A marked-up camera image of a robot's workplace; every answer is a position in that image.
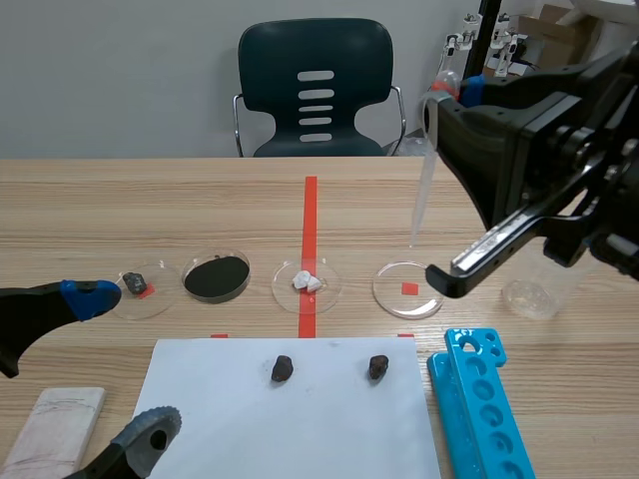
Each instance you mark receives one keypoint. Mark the small dark stone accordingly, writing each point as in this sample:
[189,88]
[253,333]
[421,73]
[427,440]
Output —
[379,368]
[134,282]
[282,369]

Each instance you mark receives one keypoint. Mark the small white tile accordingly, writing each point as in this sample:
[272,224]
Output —
[55,429]

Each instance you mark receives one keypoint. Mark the clear plastic beaker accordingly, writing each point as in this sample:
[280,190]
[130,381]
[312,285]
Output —
[536,297]

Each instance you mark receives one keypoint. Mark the turquoise rack with round holes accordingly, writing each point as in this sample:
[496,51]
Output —
[479,409]

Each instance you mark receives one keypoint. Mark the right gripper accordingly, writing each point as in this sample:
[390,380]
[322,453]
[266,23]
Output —
[584,174]

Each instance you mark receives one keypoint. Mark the brown cardboard box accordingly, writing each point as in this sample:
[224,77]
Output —
[559,35]

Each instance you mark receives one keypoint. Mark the white lump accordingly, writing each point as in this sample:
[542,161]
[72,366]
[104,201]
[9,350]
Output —
[305,282]

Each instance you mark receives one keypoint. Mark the glass dish with black powder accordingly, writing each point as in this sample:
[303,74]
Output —
[217,282]

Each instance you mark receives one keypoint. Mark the dark blue chair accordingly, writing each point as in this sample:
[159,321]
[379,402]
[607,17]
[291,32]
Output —
[314,50]

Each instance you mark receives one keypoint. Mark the clear glass dish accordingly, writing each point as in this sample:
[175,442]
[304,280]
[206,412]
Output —
[399,299]
[155,302]
[319,299]

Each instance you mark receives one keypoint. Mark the black metal rail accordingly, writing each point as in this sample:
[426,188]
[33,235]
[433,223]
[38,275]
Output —
[481,35]

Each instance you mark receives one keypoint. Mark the dropper with red bulb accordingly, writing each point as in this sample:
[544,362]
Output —
[424,189]

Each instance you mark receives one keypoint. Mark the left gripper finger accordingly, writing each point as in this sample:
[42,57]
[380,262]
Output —
[145,434]
[45,309]

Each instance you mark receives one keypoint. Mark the white sheet of paper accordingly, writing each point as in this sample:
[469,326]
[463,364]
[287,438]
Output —
[279,429]

